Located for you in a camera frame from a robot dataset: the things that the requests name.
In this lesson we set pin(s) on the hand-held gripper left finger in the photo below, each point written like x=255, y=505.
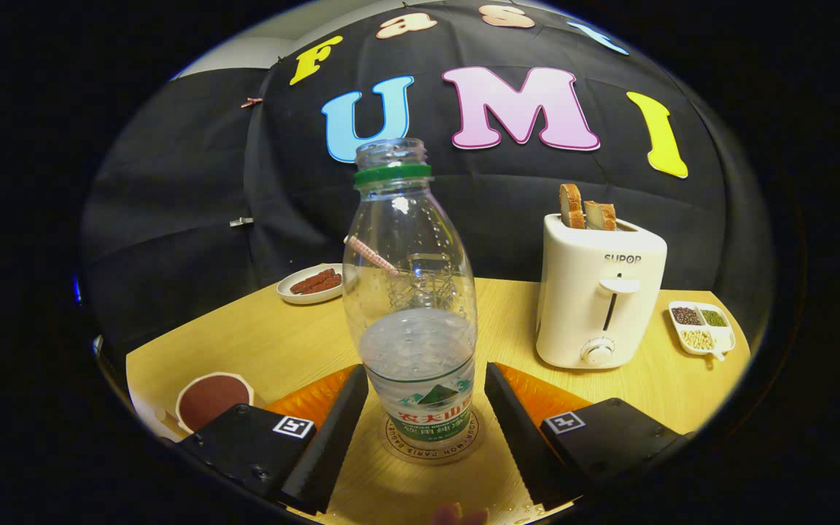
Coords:
x=329, y=445

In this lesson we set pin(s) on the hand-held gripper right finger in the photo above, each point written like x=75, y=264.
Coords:
x=518, y=437

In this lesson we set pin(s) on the round cork coaster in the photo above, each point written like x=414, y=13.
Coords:
x=427, y=457

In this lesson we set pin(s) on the clear plastic juice bottle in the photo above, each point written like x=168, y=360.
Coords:
x=409, y=292

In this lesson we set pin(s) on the wooden table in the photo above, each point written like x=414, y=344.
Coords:
x=507, y=328

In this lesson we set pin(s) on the white toaster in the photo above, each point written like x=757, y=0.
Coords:
x=580, y=306

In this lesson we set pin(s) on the small white plate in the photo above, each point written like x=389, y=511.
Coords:
x=310, y=300

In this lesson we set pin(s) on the red sausage piece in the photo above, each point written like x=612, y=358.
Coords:
x=310, y=281
x=325, y=286

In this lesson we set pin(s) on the clear patterned drinking glass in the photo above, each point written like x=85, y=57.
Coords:
x=424, y=288

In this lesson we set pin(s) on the pink striped straw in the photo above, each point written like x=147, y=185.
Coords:
x=369, y=253

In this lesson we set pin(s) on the white divided dish of beans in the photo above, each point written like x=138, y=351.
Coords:
x=728, y=341

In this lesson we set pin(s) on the toast slice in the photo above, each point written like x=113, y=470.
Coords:
x=601, y=216
x=572, y=208

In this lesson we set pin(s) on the silver cloth clip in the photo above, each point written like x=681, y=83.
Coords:
x=240, y=221

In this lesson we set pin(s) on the pink cloth clip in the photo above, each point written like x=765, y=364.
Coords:
x=251, y=102

